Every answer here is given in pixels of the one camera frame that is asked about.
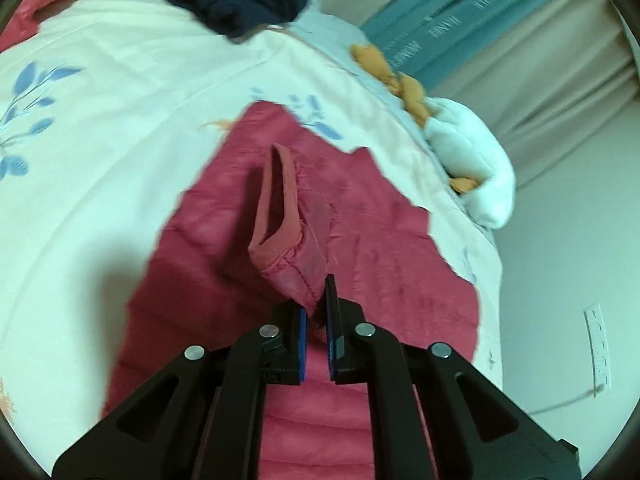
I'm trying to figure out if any white goose plush toy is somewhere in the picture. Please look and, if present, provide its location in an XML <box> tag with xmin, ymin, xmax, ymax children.
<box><xmin>350</xmin><ymin>42</ymin><xmax>517</xmax><ymax>230</ymax></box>

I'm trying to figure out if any printed blanket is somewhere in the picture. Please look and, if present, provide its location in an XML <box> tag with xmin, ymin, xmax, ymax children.
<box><xmin>0</xmin><ymin>0</ymin><xmax>503</xmax><ymax>461</ymax></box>

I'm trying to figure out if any thin cable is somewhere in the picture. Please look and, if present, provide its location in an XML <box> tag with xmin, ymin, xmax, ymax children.
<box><xmin>525</xmin><ymin>384</ymin><xmax>604</xmax><ymax>417</ymax></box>

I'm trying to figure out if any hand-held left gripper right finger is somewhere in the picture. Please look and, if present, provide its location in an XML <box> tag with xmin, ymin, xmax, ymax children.
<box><xmin>324</xmin><ymin>274</ymin><xmax>582</xmax><ymax>480</ymax></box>

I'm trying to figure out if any blue curtain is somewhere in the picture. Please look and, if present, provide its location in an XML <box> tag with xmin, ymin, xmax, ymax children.
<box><xmin>361</xmin><ymin>0</ymin><xmax>601</xmax><ymax>92</ymax></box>

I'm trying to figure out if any red down jacket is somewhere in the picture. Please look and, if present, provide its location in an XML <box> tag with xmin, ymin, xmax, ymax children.
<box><xmin>102</xmin><ymin>101</ymin><xmax>482</xmax><ymax>480</ymax></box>

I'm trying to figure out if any pink-red down jacket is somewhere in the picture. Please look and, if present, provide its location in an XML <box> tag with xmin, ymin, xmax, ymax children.
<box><xmin>0</xmin><ymin>0</ymin><xmax>101</xmax><ymax>54</ymax></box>

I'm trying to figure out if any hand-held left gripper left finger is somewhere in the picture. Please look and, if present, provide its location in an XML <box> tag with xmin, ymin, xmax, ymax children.
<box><xmin>51</xmin><ymin>301</ymin><xmax>307</xmax><ymax>480</ymax></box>

